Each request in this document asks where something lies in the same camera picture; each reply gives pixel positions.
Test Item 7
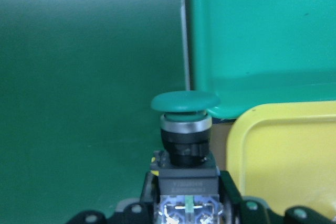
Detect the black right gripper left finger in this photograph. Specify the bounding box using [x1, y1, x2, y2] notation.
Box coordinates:
[140, 173, 159, 223]

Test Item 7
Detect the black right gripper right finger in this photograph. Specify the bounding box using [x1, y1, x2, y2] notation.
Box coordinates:
[219, 171, 247, 224]

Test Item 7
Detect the green push button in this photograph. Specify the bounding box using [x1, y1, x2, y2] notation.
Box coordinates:
[150, 90, 224, 224]

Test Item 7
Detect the yellow tray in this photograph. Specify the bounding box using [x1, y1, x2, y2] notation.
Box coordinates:
[226, 101, 335, 219]

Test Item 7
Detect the green tray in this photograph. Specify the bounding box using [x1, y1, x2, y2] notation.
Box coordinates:
[185, 0, 335, 120]

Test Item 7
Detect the green conveyor belt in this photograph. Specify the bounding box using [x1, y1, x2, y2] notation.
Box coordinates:
[1, 0, 184, 223]

